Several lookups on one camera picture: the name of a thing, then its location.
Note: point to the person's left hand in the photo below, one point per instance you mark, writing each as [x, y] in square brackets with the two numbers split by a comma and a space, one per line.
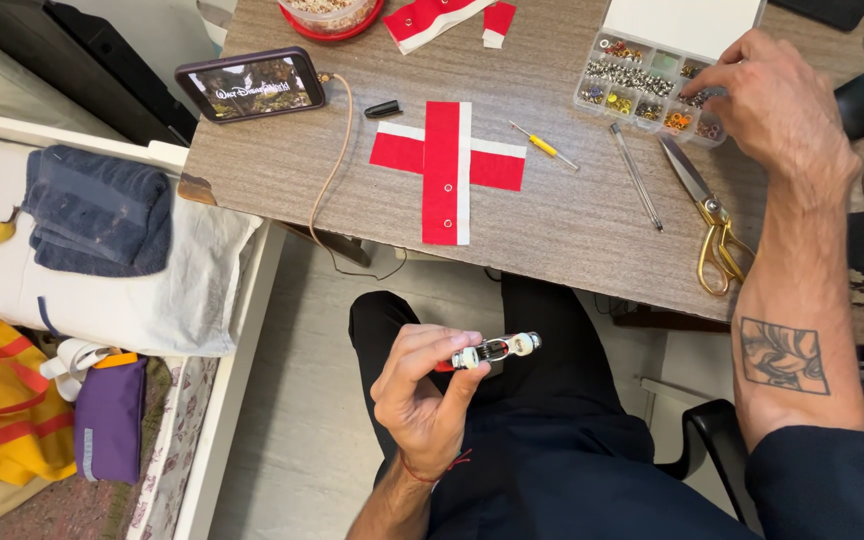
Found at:
[417, 409]

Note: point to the person's right hand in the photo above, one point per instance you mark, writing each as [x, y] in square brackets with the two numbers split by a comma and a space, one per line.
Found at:
[784, 120]

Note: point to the flat black device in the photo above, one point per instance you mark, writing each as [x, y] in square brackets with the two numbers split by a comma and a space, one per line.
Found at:
[822, 11]

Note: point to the person's black trousers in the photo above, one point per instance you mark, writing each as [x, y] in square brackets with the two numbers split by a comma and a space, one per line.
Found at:
[559, 450]

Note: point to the clear eyelet organiser box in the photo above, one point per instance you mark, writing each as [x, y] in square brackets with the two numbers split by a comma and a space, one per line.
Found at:
[642, 75]

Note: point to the clear ballpoint pen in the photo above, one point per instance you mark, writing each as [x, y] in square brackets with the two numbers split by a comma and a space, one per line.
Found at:
[636, 176]

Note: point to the long red white fabric strip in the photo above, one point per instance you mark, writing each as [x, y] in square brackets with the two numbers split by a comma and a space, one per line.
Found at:
[443, 202]

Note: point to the small yellow screwdriver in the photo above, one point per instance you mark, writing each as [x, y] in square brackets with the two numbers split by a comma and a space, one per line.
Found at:
[544, 146]

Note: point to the floral mattress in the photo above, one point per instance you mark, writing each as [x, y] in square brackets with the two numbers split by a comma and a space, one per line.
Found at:
[173, 450]

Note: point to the wide red white fabric strip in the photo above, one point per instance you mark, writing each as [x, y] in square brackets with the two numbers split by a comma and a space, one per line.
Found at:
[499, 169]

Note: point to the white cloth bedding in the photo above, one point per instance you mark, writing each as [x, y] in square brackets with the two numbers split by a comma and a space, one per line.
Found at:
[177, 300]

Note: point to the black chair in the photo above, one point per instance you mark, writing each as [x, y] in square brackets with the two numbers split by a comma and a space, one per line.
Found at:
[717, 435]

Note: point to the black pen cap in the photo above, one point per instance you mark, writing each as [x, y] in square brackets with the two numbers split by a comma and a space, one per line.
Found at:
[382, 109]

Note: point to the short red white fabric piece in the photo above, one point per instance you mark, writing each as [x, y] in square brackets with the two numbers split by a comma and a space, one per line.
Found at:
[498, 22]

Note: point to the purple pouch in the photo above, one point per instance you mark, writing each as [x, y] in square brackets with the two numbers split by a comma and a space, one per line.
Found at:
[111, 424]

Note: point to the smartphone in dark case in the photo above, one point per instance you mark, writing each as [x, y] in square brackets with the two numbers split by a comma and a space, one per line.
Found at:
[252, 86]

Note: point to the person's dark navy sleeve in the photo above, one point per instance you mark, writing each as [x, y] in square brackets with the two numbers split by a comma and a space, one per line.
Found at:
[837, 487]

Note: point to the folded red white fabric strip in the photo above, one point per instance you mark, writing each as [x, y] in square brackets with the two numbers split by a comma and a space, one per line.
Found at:
[424, 22]

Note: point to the folded dark blue towel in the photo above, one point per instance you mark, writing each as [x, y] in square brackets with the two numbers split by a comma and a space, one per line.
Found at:
[98, 214]

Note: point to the red bowl with clear tub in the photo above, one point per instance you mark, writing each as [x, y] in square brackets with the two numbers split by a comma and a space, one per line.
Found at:
[331, 19]

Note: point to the yellow bag with red stripes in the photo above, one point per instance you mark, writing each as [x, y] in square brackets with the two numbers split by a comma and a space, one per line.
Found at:
[4, 405]

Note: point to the white bed frame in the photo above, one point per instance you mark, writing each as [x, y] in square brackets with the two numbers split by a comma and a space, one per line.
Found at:
[233, 420]

